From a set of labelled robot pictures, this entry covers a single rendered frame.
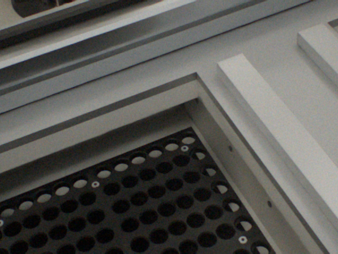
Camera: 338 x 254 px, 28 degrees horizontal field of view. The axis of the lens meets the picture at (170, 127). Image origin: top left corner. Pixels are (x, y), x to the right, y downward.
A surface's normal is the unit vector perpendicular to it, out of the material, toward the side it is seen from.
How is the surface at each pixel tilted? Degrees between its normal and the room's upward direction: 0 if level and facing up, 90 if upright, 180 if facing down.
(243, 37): 0
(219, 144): 90
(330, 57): 0
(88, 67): 90
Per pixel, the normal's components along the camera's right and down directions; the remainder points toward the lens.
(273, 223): -0.91, 0.36
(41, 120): -0.08, -0.67
